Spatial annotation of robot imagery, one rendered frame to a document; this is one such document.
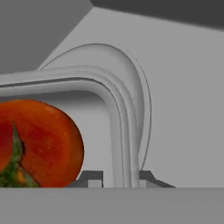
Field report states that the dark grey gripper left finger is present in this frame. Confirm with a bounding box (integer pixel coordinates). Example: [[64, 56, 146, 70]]
[[67, 170, 104, 188]]

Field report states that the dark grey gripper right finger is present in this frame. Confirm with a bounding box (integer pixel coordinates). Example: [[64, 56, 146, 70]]
[[138, 170, 177, 188]]

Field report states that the red tomato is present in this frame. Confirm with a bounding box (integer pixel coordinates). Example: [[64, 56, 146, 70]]
[[0, 99, 85, 188]]

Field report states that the grey tupperware container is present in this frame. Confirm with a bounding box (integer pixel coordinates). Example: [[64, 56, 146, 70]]
[[0, 43, 153, 188]]

